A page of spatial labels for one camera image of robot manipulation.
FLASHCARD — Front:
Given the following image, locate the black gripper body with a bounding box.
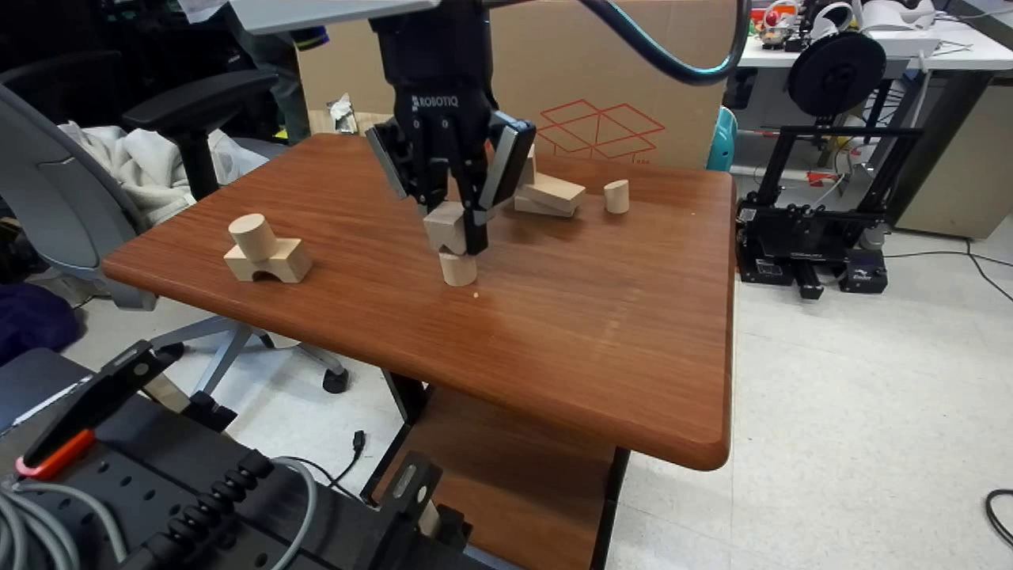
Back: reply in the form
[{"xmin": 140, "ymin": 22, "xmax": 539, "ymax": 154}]
[{"xmin": 368, "ymin": 0, "xmax": 500, "ymax": 182}]

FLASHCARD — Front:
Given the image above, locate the wooden cube block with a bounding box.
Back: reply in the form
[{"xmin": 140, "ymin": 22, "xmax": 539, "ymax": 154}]
[{"xmin": 421, "ymin": 199, "xmax": 470, "ymax": 258}]

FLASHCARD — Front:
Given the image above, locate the flat wooden rectangular block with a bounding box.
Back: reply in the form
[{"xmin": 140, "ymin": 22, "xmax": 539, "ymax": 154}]
[{"xmin": 508, "ymin": 195, "xmax": 584, "ymax": 222}]

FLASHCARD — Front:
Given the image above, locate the small wooden block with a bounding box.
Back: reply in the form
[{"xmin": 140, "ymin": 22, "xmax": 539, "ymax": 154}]
[{"xmin": 436, "ymin": 250, "xmax": 482, "ymax": 293}]

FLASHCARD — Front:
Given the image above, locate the short wooden cylinder block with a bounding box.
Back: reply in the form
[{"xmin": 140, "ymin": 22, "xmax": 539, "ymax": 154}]
[{"xmin": 602, "ymin": 177, "xmax": 636, "ymax": 218}]

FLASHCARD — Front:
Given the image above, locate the wooden arch block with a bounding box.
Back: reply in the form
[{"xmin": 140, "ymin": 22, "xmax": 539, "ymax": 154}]
[{"xmin": 222, "ymin": 236, "xmax": 315, "ymax": 290}]

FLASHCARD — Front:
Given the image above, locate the wooden blocks right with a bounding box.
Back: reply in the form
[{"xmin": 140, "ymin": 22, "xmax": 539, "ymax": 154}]
[{"xmin": 525, "ymin": 172, "xmax": 587, "ymax": 211}]

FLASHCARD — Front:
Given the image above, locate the cardboard box with red print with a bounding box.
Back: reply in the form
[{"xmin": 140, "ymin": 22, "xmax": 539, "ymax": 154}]
[{"xmin": 294, "ymin": 0, "xmax": 742, "ymax": 177}]

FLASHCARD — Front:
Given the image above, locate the black office chair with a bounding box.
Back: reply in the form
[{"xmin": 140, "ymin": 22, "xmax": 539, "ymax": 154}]
[{"xmin": 0, "ymin": 44, "xmax": 294, "ymax": 204}]

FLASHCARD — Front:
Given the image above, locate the white crumpled cloth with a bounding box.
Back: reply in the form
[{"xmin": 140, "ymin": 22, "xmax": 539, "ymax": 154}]
[{"xmin": 55, "ymin": 119, "xmax": 268, "ymax": 232}]

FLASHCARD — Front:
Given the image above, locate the teal round object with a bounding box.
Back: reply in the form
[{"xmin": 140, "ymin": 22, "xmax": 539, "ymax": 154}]
[{"xmin": 702, "ymin": 105, "xmax": 740, "ymax": 175}]

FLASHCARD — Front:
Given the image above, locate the black 3D printer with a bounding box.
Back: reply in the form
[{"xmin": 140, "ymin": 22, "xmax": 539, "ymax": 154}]
[{"xmin": 734, "ymin": 100, "xmax": 910, "ymax": 301}]

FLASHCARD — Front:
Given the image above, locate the grey office chair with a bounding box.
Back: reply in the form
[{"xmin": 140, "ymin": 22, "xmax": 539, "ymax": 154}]
[{"xmin": 0, "ymin": 80, "xmax": 355, "ymax": 396}]

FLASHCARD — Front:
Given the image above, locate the black filament spool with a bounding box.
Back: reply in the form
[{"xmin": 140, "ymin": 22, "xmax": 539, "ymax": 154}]
[{"xmin": 785, "ymin": 29, "xmax": 890, "ymax": 122}]

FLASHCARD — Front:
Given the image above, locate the black ridged strip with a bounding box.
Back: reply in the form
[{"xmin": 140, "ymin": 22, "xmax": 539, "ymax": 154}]
[{"xmin": 118, "ymin": 449, "xmax": 276, "ymax": 570}]

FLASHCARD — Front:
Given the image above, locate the dark blue cloth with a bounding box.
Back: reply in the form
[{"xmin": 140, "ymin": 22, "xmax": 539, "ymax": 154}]
[{"xmin": 0, "ymin": 279, "xmax": 89, "ymax": 370}]

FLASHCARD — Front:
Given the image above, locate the black perforated breadboard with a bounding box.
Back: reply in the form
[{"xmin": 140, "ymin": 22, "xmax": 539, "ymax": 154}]
[{"xmin": 0, "ymin": 390, "xmax": 500, "ymax": 570}]

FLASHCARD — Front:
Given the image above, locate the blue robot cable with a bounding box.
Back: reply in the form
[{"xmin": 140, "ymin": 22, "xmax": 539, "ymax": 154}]
[{"xmin": 575, "ymin": 0, "xmax": 754, "ymax": 88}]

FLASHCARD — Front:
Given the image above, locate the thin black cable with plug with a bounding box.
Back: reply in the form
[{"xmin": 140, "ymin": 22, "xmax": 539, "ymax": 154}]
[{"xmin": 276, "ymin": 426, "xmax": 370, "ymax": 492}]

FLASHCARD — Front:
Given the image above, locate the black table leg frame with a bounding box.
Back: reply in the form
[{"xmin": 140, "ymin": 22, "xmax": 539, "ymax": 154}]
[{"xmin": 360, "ymin": 368, "xmax": 634, "ymax": 570}]

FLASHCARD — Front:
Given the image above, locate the grey coiled cable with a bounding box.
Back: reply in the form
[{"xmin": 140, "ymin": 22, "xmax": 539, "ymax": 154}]
[{"xmin": 0, "ymin": 461, "xmax": 320, "ymax": 570}]

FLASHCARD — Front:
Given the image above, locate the black floor cable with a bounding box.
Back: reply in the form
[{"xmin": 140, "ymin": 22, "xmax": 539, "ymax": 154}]
[{"xmin": 982, "ymin": 484, "xmax": 1013, "ymax": 552}]

